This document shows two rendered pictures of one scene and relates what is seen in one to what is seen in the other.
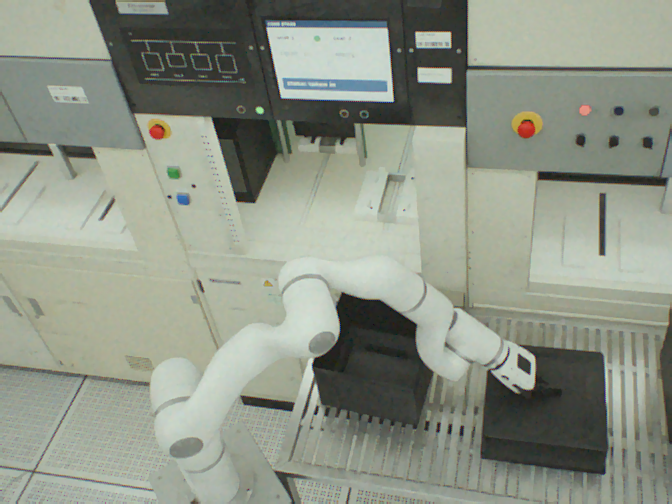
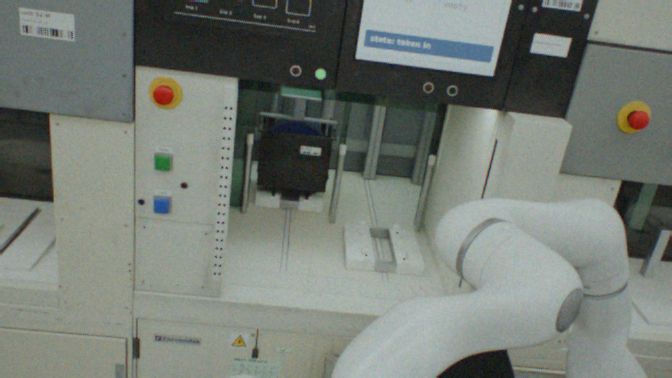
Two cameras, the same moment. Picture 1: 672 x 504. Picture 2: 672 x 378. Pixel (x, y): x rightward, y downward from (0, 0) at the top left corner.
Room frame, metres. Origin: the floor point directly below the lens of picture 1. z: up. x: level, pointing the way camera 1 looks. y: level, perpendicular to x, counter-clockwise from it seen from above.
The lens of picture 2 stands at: (0.53, 0.60, 1.72)
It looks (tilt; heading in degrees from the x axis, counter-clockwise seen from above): 23 degrees down; 334
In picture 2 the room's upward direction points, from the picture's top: 8 degrees clockwise
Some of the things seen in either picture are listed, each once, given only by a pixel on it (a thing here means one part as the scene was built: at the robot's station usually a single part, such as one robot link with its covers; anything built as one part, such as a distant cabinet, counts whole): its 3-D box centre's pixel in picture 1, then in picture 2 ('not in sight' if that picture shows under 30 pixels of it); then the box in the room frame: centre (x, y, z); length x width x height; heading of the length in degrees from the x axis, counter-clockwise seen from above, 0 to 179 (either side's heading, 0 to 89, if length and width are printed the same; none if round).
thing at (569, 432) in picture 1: (544, 400); not in sight; (1.06, -0.46, 0.83); 0.29 x 0.29 x 0.13; 71
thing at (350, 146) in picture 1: (333, 129); (290, 190); (2.24, -0.08, 0.89); 0.22 x 0.21 x 0.04; 159
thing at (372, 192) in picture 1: (392, 195); (381, 246); (1.85, -0.22, 0.89); 0.22 x 0.21 x 0.04; 159
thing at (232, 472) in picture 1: (209, 469); not in sight; (1.02, 0.39, 0.85); 0.19 x 0.19 x 0.18
